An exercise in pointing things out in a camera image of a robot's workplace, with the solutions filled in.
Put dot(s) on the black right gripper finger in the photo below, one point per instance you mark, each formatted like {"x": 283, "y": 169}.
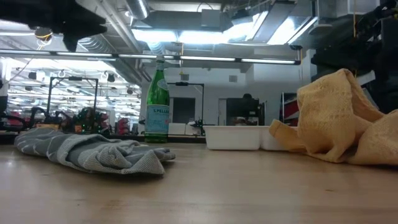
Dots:
{"x": 332, "y": 59}
{"x": 320, "y": 74}

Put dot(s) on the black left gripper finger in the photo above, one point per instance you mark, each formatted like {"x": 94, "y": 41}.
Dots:
{"x": 93, "y": 25}
{"x": 71, "y": 42}

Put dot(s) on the black yellow ceiling reel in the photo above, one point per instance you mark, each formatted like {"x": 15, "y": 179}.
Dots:
{"x": 45, "y": 33}

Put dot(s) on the red shelf rack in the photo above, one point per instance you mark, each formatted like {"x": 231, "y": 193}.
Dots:
{"x": 290, "y": 109}

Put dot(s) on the yellow waffle cloth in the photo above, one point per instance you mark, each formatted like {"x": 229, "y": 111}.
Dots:
{"x": 335, "y": 124}

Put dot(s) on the black monitor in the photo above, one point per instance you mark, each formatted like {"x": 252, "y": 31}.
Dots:
{"x": 244, "y": 112}

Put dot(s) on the green glass water bottle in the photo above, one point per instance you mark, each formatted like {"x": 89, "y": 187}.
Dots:
{"x": 157, "y": 102}

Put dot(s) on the white plastic cutlery tray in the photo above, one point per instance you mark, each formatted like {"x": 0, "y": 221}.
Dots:
{"x": 233, "y": 138}

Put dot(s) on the grey checked cloth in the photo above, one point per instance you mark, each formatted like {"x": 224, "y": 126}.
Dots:
{"x": 93, "y": 152}

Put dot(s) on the long ceiling light bar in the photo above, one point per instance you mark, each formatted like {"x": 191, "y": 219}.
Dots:
{"x": 205, "y": 58}

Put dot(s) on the grey ceiling vent box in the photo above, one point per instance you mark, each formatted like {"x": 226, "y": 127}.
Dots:
{"x": 211, "y": 18}

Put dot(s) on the white box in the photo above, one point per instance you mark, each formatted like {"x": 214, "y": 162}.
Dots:
{"x": 176, "y": 128}

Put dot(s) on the silver ventilation duct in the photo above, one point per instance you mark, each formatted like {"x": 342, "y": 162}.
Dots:
{"x": 93, "y": 43}

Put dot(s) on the black metal gantry frame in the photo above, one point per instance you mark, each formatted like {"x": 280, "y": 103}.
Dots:
{"x": 49, "y": 99}

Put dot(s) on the black rig frame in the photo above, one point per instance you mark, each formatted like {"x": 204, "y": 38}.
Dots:
{"x": 183, "y": 83}

